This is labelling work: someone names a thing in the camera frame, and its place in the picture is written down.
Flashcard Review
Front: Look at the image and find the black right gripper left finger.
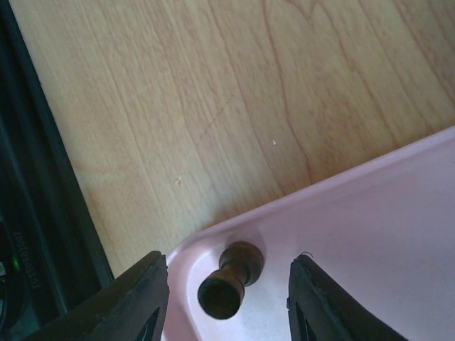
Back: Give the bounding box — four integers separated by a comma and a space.
26, 251, 168, 340

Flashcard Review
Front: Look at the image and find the black aluminium frame rail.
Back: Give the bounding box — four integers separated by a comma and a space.
1, 1, 114, 340

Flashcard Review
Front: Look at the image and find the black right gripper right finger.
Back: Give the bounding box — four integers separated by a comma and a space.
287, 254, 405, 340

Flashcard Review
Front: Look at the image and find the dark piece bottom row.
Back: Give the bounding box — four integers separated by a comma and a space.
197, 241, 265, 320

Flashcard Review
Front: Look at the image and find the pink silicone tray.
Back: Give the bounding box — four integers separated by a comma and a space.
162, 128, 454, 340

